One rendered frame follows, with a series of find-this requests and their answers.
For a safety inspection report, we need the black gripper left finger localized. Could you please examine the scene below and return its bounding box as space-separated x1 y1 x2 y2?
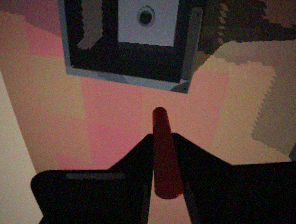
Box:
30 134 154 224

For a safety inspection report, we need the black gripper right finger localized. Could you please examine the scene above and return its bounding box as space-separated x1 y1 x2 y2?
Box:
172 133 296 224

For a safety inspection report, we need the dark red peg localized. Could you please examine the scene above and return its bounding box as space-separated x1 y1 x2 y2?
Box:
152 107 184 200

